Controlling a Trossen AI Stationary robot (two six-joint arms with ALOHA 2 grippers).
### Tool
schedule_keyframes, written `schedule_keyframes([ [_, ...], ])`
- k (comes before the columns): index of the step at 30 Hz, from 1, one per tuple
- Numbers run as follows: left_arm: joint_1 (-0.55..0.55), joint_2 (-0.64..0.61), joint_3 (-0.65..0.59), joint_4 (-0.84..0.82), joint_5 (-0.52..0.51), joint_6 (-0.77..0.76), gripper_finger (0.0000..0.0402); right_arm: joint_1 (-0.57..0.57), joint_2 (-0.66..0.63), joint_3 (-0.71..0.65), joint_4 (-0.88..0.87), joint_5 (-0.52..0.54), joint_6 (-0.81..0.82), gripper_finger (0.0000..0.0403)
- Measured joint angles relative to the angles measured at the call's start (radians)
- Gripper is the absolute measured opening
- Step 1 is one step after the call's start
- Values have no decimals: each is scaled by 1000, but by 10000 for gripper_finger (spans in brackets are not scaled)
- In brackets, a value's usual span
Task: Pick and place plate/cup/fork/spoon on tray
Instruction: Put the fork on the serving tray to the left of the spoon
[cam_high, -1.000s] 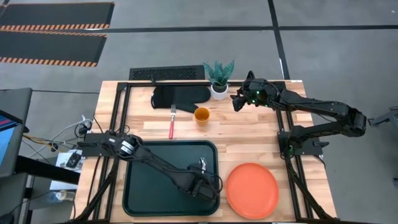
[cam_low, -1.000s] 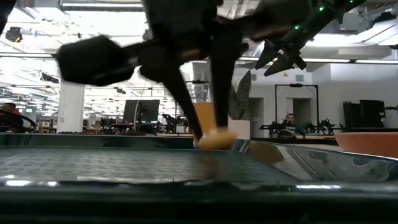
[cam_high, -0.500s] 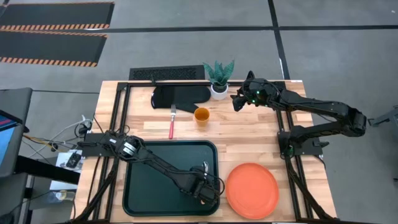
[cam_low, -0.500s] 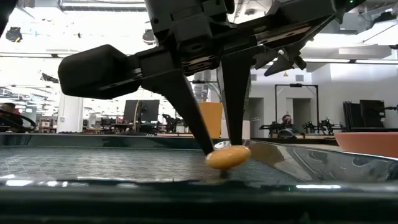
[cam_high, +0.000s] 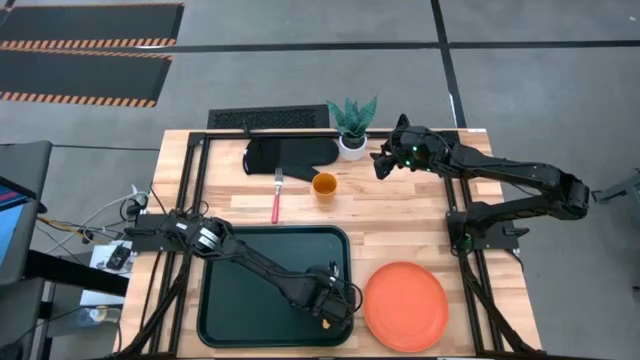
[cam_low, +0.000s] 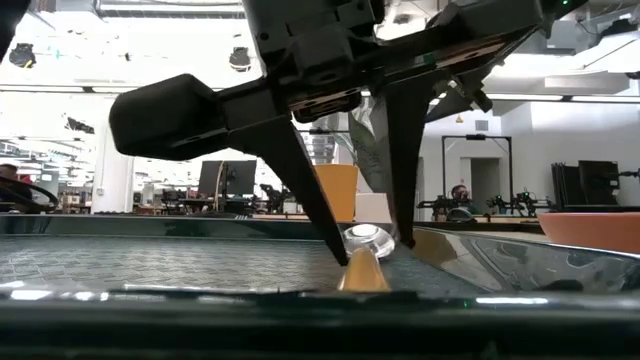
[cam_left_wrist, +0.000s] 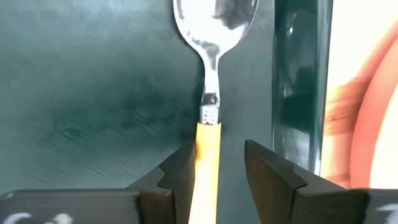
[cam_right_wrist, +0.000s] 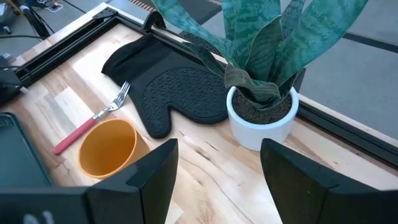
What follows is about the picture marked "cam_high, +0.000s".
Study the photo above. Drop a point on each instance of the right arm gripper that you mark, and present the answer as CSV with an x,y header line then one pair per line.
x,y
420,150

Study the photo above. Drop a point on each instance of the black mat with striped edge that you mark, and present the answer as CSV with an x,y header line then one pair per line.
x,y
90,22
75,72

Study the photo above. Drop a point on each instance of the succulent in white pot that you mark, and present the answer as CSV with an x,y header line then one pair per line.
x,y
352,135

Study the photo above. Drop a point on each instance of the black keyboard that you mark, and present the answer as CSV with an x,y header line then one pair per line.
x,y
270,118

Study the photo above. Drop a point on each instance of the black oven mitt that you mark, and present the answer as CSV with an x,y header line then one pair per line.
x,y
290,155

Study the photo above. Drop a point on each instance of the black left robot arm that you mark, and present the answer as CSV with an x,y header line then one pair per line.
x,y
250,257

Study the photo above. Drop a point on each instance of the monitor with blue screen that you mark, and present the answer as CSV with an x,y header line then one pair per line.
x,y
10,230

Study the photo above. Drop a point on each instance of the grey stand leg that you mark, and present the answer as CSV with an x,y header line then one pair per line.
x,y
620,190

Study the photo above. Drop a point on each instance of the dark green serving tray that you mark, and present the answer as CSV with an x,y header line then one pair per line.
x,y
240,295

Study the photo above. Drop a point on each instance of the small yellow piece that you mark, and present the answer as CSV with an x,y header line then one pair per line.
x,y
326,324

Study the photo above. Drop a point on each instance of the white paper sheet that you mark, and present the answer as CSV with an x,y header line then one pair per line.
x,y
100,295

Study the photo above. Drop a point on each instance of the small black handheld device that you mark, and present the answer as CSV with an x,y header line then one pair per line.
x,y
118,257

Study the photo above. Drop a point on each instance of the yellow-orange plastic cup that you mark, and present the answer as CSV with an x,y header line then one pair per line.
x,y
325,186

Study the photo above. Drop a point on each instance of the black desk beam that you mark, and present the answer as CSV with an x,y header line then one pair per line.
x,y
75,272

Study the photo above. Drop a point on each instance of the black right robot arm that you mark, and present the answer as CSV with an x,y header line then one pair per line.
x,y
525,175

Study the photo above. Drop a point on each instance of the orange round plate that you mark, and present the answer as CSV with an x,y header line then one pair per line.
x,y
406,307

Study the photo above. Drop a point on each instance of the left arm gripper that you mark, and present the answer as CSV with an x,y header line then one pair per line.
x,y
325,297

